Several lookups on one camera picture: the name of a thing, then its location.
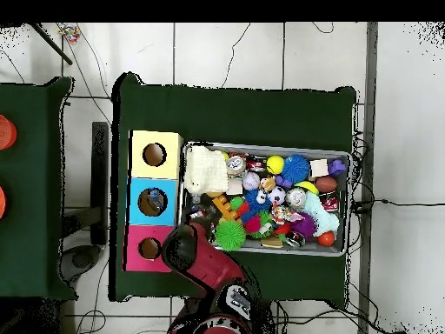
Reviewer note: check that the brown toy football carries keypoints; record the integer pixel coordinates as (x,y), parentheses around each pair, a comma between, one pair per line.
(326,184)

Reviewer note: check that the mint knitted cloth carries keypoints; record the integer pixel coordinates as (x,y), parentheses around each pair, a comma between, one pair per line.
(321,212)

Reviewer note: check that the orange ridged cup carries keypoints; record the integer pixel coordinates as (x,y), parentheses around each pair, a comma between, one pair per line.
(7,132)

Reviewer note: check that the orange plush toy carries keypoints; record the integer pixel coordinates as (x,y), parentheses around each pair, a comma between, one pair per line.
(267,184)

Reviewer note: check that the plain wooden block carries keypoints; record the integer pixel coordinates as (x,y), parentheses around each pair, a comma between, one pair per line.
(318,167)

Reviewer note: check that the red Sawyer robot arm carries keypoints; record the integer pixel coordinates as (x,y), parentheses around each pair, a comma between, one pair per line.
(212,264)

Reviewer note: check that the black upright panel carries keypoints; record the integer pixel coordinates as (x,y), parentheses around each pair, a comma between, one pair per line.
(99,174)

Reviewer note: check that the opened silver drink can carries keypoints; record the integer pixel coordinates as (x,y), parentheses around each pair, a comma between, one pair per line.
(236,165)

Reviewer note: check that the green spiky rubber ball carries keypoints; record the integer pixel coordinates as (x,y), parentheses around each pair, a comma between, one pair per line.
(230,235)

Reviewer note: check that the purple spiky rubber ball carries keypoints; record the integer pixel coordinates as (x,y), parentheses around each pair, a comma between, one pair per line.
(304,225)

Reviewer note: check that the orange ball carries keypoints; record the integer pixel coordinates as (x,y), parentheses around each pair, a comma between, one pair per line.
(1,201)

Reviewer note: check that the white baseball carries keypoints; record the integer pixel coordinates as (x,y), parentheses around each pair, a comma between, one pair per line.
(251,181)

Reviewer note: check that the bag of colourful beads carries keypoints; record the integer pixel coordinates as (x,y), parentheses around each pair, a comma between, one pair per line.
(71,34)

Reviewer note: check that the cream waffle cloth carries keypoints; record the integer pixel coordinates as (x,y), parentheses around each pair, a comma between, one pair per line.
(205,170)

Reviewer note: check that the side table with green cloth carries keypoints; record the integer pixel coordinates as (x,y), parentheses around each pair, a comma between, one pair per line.
(31,156)

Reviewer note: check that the black rod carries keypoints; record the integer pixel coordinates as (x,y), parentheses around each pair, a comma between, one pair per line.
(52,44)

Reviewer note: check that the wooden box with three holes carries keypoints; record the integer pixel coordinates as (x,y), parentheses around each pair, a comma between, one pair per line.
(135,188)

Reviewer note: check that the blue spiky ball with eyes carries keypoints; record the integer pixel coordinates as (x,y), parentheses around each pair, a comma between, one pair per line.
(295,167)

